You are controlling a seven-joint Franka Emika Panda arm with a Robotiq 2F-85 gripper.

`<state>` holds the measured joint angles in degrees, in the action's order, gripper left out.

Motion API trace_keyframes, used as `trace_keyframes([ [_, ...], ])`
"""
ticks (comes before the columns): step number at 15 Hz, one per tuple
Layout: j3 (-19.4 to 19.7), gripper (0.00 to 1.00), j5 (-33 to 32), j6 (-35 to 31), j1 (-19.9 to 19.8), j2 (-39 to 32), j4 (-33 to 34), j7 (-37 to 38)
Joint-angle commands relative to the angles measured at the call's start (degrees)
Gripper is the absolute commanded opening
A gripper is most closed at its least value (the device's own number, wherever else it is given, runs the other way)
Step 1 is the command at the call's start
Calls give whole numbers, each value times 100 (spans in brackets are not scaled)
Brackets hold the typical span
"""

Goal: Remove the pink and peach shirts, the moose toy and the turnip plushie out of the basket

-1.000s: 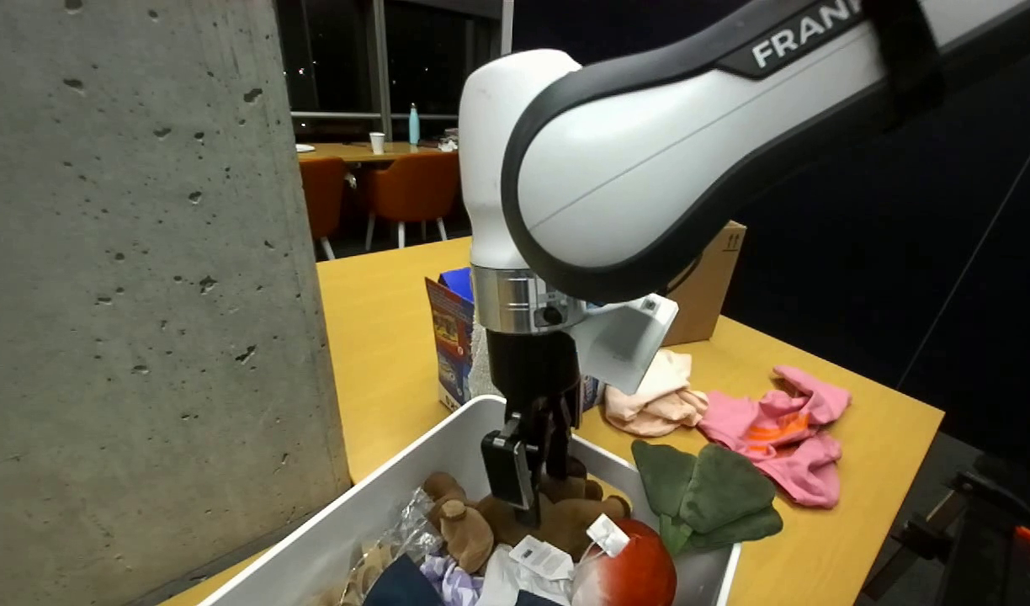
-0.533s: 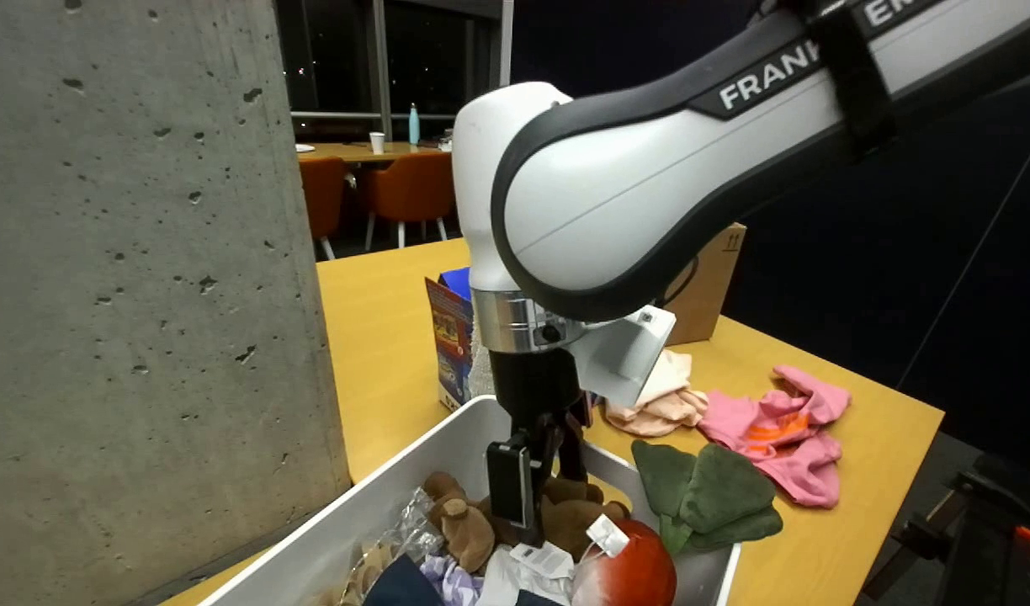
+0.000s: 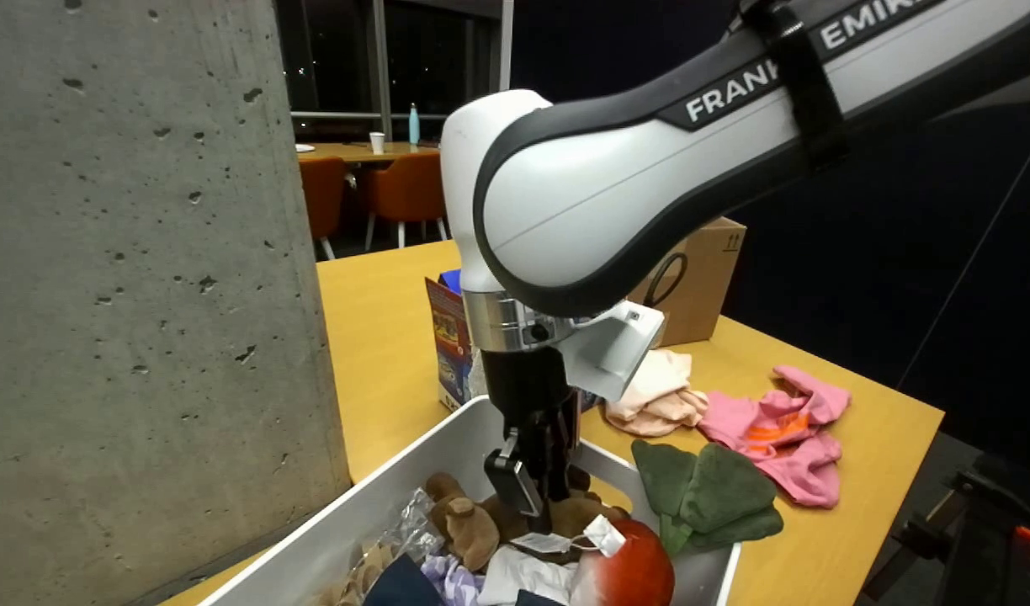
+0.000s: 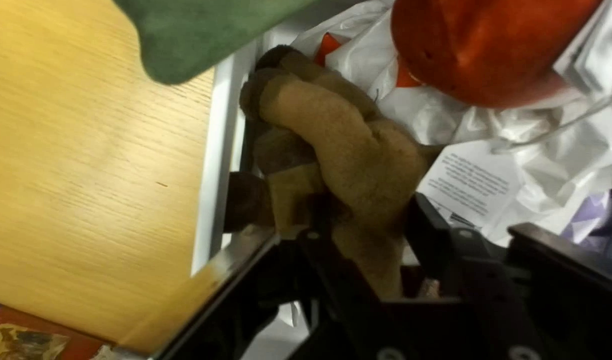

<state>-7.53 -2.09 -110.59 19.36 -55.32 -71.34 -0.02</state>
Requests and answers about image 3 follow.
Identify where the brown cardboard box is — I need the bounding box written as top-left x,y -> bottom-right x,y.
627,211 -> 750,350

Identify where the purple patterned cloth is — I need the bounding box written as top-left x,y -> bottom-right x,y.
419,550 -> 490,606

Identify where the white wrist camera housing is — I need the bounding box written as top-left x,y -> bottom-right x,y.
552,295 -> 671,407

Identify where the blue snack variety box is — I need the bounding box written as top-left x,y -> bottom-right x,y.
420,266 -> 483,415

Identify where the peach shirt orange print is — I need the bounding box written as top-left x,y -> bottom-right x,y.
600,345 -> 713,442

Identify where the pink shirt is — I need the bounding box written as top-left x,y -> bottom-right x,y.
698,360 -> 855,510

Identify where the white plastic bin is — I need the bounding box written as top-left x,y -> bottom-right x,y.
199,391 -> 744,606

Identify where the dark green cloth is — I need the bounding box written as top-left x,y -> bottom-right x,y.
568,439 -> 789,606

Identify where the black equipment stand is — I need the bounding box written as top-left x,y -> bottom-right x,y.
860,452 -> 1030,606

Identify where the brown moose plush toy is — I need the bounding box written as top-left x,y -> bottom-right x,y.
420,468 -> 624,577

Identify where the navy blue cloth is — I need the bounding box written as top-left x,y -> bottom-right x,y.
362,556 -> 447,606

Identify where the orange chair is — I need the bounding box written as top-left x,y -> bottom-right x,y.
297,155 -> 351,266
362,147 -> 459,253

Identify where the long wooden counter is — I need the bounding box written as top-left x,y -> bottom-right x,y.
289,137 -> 453,177

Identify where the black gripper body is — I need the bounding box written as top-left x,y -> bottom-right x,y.
478,343 -> 587,455

